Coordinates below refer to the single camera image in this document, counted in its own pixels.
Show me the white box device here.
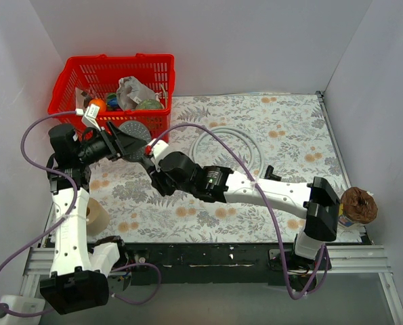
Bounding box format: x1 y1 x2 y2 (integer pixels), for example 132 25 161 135
0 295 45 320

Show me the black pipe fitting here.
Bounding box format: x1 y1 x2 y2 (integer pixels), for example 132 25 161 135
263 165 282 181

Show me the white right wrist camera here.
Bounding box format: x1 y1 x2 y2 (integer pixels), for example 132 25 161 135
145 139 171 170

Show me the green round fruit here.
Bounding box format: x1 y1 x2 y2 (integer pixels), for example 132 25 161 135
135 99 165 110

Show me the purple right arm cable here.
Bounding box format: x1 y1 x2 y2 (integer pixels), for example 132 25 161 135
150 123 331 301

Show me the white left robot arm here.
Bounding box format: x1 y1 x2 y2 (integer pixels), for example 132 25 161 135
40 121 152 315

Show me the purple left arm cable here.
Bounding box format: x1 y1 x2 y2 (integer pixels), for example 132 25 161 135
0 111 162 318

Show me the floral table mat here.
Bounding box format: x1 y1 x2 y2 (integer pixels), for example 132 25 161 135
90 93 347 242

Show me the brown tape roll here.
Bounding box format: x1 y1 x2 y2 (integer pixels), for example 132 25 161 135
86 198 110 236

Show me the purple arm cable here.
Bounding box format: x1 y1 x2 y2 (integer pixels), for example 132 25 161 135
150 123 331 301
0 111 162 318

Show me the grey shower hose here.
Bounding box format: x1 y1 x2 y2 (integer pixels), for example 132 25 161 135
190 127 266 173

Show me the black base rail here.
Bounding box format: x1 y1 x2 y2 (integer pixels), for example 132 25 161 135
85 242 375 287

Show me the grey shower head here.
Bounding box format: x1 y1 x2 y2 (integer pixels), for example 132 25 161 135
119 121 155 174

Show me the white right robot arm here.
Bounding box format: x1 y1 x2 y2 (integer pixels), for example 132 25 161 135
145 152 340 269

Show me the red plastic basket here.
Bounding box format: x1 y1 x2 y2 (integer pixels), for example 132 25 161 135
47 53 175 138

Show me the orange fruit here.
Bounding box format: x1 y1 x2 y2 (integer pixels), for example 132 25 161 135
89 98 107 113

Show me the crumpled grey paper bag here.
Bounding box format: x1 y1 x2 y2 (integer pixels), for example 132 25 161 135
116 76 156 111

